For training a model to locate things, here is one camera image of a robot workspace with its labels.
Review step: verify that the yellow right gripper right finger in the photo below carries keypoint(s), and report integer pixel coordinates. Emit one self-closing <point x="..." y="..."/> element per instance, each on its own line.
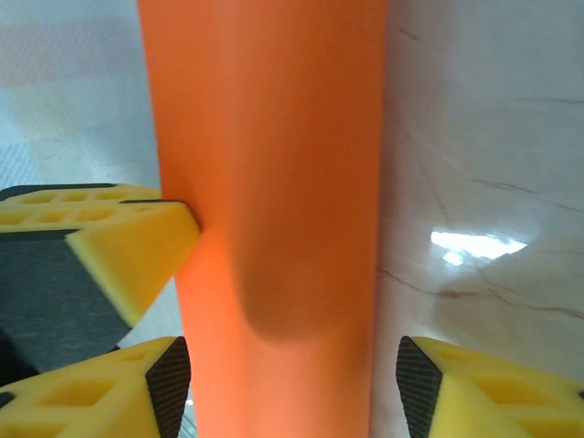
<point x="502" y="401"/>

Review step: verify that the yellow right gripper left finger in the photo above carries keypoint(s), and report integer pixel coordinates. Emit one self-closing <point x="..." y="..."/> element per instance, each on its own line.
<point x="91" y="397"/>

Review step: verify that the orange paper sheet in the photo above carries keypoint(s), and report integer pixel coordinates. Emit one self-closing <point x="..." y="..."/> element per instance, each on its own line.
<point x="274" y="182"/>

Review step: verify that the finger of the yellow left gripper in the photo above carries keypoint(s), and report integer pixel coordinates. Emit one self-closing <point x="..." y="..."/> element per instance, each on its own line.
<point x="118" y="194"/>
<point x="128" y="255"/>

